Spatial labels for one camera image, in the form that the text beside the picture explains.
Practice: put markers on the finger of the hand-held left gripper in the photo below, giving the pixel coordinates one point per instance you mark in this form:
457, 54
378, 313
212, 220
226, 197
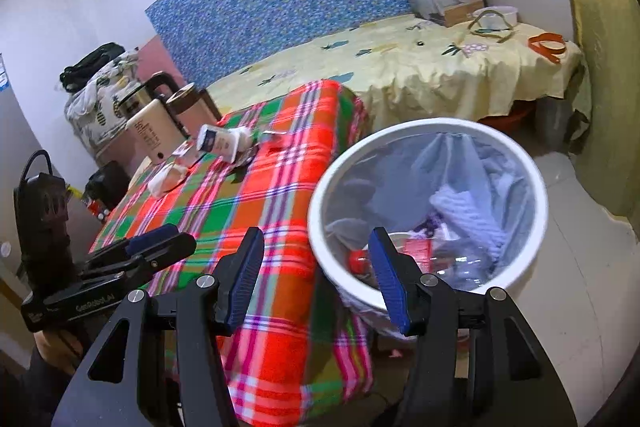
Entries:
150, 238
170, 252

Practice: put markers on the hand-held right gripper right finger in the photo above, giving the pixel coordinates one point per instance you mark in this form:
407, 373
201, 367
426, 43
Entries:
387, 282

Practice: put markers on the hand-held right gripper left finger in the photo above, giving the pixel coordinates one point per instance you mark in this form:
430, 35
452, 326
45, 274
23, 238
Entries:
245, 277

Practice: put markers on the clear bottle with red cap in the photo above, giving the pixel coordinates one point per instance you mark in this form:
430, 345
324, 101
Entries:
462, 269

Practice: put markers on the small pink and white box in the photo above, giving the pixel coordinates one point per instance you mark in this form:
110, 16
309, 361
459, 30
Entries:
186, 156

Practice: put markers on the white foam net sleeve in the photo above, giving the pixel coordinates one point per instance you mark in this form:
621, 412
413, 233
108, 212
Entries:
470, 219

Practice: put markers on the white trash bin with liner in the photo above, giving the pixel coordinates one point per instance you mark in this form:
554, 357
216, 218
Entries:
325, 192

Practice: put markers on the person's left hand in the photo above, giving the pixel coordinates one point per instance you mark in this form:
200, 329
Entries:
57, 349

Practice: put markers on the black case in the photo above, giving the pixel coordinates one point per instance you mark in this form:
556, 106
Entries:
107, 182

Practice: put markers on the pink storage box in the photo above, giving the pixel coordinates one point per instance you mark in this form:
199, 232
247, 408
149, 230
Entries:
112, 152

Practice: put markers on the plaid tablecloth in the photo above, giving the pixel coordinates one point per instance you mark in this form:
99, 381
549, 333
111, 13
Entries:
280, 187

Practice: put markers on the steel electric kettle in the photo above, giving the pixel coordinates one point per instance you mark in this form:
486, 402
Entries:
135, 99

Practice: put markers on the pineapple print bag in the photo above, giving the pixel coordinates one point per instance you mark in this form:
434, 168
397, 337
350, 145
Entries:
95, 107

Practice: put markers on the black bag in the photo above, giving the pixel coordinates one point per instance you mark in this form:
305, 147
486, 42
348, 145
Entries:
92, 62

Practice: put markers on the red plastic basin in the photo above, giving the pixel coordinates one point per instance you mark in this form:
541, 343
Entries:
507, 117

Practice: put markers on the yellow printed bedsheet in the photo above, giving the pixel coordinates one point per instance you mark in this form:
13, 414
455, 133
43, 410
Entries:
400, 72

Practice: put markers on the white bowl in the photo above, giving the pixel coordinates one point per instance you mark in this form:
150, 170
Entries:
495, 19

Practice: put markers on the yellow green curtain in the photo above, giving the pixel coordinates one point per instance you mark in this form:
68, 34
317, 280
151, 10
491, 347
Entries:
605, 82

